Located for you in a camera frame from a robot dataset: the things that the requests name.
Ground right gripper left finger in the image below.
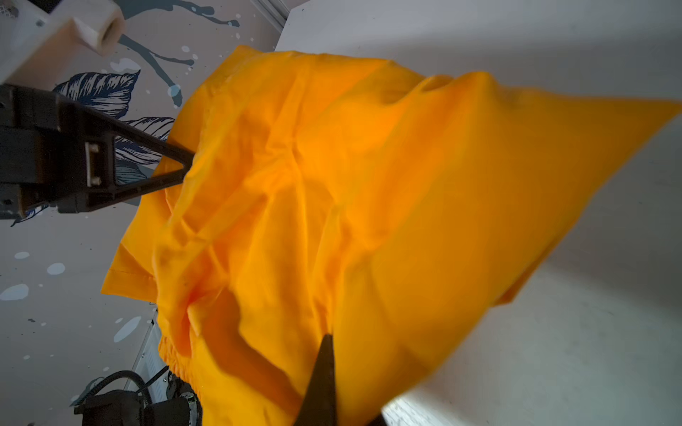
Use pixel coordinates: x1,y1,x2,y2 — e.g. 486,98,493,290
294,335,337,426

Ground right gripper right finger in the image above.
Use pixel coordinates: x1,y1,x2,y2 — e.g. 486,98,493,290
367,414,387,426

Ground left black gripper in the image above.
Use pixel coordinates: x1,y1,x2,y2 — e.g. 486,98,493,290
1,84,194,220

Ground orange shorts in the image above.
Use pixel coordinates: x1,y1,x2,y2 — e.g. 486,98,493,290
103,46,681,425

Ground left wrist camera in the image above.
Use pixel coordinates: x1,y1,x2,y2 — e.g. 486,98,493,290
1,0,125,90

